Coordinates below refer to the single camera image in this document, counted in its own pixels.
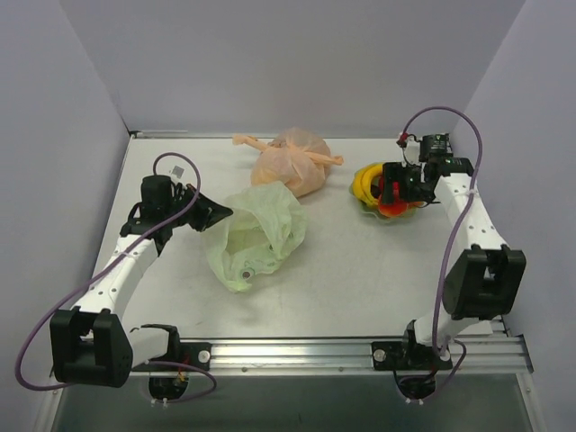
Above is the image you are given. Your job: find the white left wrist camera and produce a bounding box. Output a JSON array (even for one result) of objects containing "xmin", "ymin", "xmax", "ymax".
[{"xmin": 168, "ymin": 165, "xmax": 197, "ymax": 188}]

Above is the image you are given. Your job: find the green plastic bag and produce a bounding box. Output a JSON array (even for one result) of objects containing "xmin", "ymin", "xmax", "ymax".
[{"xmin": 202, "ymin": 182, "xmax": 309, "ymax": 293}]

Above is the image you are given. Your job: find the orange tied plastic bag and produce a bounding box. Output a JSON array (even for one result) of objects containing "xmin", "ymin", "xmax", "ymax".
[{"xmin": 232, "ymin": 127, "xmax": 344, "ymax": 198}]

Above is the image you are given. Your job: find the aluminium back rail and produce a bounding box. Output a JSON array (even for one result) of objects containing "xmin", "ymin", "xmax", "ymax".
[{"xmin": 130, "ymin": 130, "xmax": 191, "ymax": 140}]

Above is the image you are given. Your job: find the red orange fake peach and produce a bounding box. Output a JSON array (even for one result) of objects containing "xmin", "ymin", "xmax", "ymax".
[{"xmin": 377, "ymin": 183, "xmax": 416, "ymax": 218}]

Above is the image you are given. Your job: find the aluminium right side rail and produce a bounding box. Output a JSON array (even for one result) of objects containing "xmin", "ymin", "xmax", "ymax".
[{"xmin": 435, "ymin": 132, "xmax": 512, "ymax": 338}]

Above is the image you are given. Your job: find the green wavy plastic bowl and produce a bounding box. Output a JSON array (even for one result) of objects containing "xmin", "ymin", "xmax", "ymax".
[{"xmin": 349, "ymin": 163, "xmax": 418, "ymax": 220}]

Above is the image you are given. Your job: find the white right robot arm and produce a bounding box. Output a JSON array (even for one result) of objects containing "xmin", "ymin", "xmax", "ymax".
[{"xmin": 379, "ymin": 135, "xmax": 527, "ymax": 368}]

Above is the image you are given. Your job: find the aluminium front rail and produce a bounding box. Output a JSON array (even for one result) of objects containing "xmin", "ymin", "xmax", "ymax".
[{"xmin": 130, "ymin": 335, "xmax": 532, "ymax": 377}]

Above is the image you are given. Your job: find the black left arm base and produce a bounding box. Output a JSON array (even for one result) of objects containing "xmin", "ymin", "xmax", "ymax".
[{"xmin": 128, "ymin": 324, "xmax": 218, "ymax": 407}]

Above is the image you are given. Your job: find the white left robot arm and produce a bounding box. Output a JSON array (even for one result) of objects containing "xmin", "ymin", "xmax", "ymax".
[{"xmin": 49, "ymin": 175, "xmax": 233, "ymax": 388}]

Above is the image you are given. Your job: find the yellow fake banana bunch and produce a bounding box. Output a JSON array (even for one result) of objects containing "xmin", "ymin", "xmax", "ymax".
[{"xmin": 352, "ymin": 163, "xmax": 383, "ymax": 210}]

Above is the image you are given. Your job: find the aluminium rail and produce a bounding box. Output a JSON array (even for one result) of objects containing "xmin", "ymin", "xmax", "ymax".
[
  {"xmin": 130, "ymin": 335, "xmax": 532, "ymax": 377},
  {"xmin": 435, "ymin": 132, "xmax": 512, "ymax": 338},
  {"xmin": 130, "ymin": 130, "xmax": 191, "ymax": 140}
]

